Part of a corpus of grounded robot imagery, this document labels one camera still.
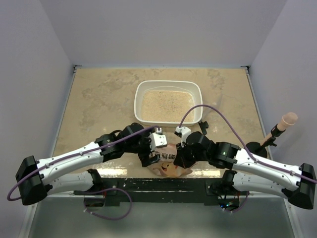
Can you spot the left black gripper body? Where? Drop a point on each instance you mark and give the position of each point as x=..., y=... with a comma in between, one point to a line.
x=143, y=147

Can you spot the wrist white camera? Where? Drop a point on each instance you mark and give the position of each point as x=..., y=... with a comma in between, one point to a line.
x=157, y=139
x=182, y=132

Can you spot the white litter box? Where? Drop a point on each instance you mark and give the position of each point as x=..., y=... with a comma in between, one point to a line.
x=164, y=103

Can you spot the beige litter scoop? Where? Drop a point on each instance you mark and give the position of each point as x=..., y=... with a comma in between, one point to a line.
x=287, y=120

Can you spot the black bag clip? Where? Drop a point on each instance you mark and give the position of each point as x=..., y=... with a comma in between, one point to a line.
x=203, y=126

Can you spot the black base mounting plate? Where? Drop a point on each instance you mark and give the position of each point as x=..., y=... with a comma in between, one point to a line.
x=170, y=190

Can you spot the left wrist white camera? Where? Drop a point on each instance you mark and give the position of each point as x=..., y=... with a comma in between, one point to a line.
x=157, y=139

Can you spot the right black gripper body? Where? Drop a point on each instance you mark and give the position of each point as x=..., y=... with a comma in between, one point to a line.
x=186, y=152

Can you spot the black scoop stand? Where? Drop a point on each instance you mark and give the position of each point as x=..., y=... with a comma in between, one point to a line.
x=257, y=149

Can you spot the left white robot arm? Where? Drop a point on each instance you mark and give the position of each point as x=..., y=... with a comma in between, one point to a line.
x=36, y=179

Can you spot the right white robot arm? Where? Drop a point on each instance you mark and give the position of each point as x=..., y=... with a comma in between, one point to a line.
x=246, y=171

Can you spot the clear plastic tube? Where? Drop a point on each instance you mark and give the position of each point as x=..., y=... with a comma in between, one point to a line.
x=214, y=102

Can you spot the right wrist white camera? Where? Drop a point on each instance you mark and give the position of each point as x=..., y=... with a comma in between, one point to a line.
x=182, y=132

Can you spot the orange cat litter bag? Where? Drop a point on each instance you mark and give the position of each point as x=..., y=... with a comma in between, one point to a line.
x=165, y=165

